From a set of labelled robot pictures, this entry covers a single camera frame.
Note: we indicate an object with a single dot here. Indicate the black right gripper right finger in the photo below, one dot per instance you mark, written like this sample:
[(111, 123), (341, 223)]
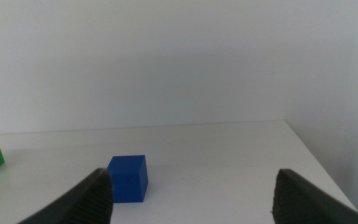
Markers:
[(303, 202)]

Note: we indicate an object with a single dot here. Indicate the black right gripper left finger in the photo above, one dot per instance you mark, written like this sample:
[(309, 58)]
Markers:
[(82, 205)]

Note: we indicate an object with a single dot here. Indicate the blue cube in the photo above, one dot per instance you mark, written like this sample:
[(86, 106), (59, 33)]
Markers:
[(127, 180)]

